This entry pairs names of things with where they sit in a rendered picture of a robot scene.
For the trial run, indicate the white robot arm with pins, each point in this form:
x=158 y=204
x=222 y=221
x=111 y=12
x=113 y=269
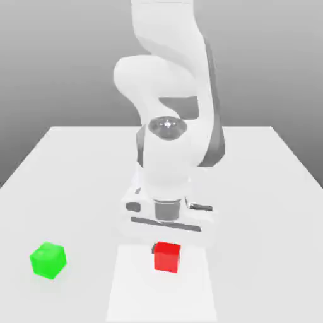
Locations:
x=171 y=75

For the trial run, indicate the small red cube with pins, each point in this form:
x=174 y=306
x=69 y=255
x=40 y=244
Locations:
x=167 y=258

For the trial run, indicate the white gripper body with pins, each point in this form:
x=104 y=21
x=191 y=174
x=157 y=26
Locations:
x=166 y=233

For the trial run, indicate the small green cube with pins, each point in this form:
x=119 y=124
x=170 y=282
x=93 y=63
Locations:
x=48 y=260

